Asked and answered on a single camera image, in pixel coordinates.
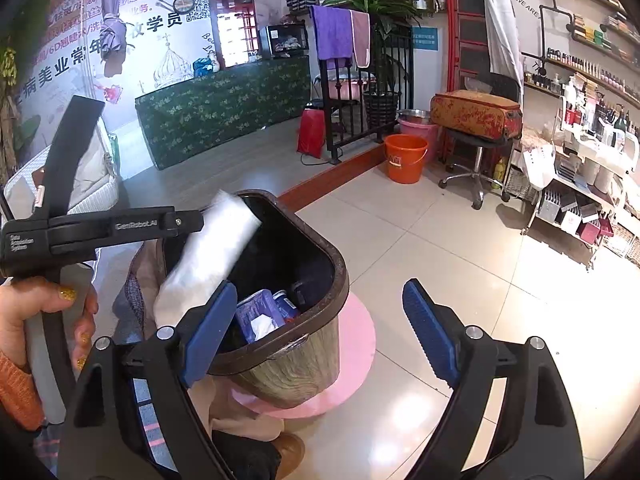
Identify left hand gold nails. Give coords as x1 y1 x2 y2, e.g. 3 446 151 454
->
0 276 99 370

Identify green patterned counter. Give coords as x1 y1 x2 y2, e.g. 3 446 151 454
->
134 56 310 170

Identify dark brown trash bin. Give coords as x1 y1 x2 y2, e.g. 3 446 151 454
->
159 188 352 410

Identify white wicker swing sofa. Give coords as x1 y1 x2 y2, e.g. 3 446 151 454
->
3 119 120 219

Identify purple towel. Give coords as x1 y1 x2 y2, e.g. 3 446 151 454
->
312 6 352 61

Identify black metal rack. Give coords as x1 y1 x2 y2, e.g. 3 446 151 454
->
316 26 414 165

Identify purple snack wrapper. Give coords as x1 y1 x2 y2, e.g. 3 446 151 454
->
235 289 285 344

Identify red bag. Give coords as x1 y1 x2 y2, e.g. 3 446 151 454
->
297 107 326 158

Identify stool with patterned cushion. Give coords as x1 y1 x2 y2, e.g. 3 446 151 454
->
430 90 523 210

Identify pink round mat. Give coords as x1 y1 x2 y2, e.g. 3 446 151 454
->
231 292 376 419

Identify white product shelf cart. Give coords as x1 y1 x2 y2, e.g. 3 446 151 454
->
521 74 639 269

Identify pink towel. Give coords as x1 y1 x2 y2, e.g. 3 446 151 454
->
350 11 371 70

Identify red telephone booth cabinet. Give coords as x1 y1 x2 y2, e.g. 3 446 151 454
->
209 0 259 68

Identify beige paper bag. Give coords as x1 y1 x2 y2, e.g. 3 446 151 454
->
153 191 260 327

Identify pink basin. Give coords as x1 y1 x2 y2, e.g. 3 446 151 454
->
397 108 440 151

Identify white purple yogurt cup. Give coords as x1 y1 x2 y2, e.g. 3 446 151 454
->
273 289 299 323

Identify blue striped table cloth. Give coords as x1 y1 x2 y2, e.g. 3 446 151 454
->
26 240 189 479

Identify orange plastic bucket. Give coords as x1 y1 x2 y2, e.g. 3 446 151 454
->
384 133 428 184

